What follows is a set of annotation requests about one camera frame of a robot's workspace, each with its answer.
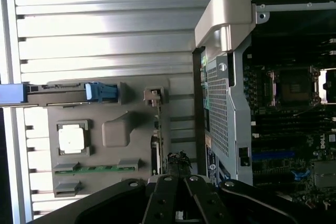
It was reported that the green RAM stick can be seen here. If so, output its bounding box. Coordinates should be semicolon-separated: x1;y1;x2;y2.
54;164;139;174

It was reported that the blue expansion slot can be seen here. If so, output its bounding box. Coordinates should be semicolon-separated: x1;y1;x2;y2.
251;150;295;160

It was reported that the blue slot latch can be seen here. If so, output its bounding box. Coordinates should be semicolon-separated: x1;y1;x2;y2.
290;169;311;181

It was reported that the silver CPU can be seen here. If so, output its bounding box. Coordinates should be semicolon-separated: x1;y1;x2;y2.
58;127;85;154

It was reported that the dark Dell motherboard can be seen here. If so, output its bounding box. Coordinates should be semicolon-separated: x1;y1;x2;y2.
243;48;336;210

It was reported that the grey open PC case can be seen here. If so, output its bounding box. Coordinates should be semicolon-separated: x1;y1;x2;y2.
192;0;336;190

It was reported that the grey chipset heat sink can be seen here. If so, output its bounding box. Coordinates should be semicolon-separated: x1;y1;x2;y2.
313;160;336;187

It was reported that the grey parts rack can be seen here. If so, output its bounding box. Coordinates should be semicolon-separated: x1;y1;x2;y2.
26;76;198;201

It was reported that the black RAM slot bank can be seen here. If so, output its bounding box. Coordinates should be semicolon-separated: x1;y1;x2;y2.
251;113;336;137

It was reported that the dark grey disk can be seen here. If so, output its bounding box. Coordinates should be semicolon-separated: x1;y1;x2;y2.
26;84;88;104

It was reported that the CPU socket with black cover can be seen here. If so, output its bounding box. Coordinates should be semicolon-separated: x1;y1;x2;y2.
320;68;336;104

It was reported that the blue disk carrier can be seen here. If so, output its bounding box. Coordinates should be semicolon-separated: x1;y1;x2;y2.
0;83;28;108

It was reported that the graphics card with metal bracket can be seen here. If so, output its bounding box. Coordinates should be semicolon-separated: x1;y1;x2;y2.
143;87;195;178

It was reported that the blue wire plug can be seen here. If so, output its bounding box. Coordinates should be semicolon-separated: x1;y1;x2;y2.
85;82;119;103

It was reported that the CPU socket with metal frame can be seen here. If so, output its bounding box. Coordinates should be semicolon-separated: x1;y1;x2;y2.
262;67;321;107

